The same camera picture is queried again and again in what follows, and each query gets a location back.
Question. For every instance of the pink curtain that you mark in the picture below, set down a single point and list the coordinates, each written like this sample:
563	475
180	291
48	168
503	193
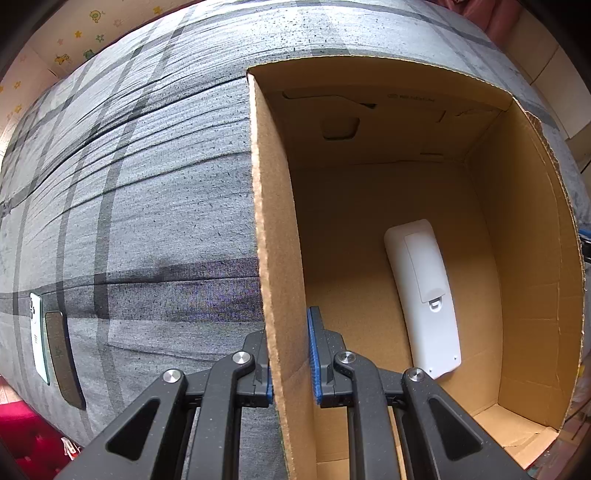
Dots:
489	18

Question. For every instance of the white smartphone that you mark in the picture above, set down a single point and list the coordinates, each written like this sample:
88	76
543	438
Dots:
39	341

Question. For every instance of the red tufted cushion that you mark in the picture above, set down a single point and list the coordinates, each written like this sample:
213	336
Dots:
27	424

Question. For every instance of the black smartphone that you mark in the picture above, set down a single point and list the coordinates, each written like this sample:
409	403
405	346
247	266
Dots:
62	360

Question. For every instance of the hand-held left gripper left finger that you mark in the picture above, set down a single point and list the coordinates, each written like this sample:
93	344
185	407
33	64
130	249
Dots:
269	395

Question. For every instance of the grey plaid blanket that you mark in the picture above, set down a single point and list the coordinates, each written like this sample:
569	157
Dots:
161	184

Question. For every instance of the cardboard box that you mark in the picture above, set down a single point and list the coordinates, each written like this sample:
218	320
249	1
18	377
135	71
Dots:
272	230

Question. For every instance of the cream cabinet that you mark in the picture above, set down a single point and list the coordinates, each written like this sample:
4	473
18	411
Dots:
549	60

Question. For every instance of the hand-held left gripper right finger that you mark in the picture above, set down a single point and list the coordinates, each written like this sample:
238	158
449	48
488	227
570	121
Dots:
316	350

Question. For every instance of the white remote control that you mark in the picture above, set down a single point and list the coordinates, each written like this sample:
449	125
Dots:
429	323

